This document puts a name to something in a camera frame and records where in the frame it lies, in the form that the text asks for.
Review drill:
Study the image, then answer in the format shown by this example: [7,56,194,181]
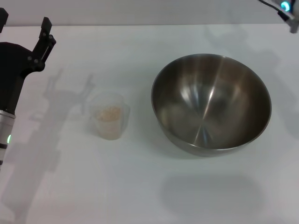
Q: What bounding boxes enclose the thin right gripper cable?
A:
[258,0,292,22]

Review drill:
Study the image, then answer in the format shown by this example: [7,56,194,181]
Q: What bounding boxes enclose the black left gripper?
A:
[0,7,57,115]

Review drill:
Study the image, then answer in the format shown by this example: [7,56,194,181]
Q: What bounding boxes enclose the large stainless steel bowl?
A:
[150,53,272,157]

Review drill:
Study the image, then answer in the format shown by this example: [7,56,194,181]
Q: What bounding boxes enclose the clear plastic measuring cup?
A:
[87,91,131,141]

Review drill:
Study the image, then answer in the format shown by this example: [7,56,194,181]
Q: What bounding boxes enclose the white rice grains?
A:
[97,106,122,122]

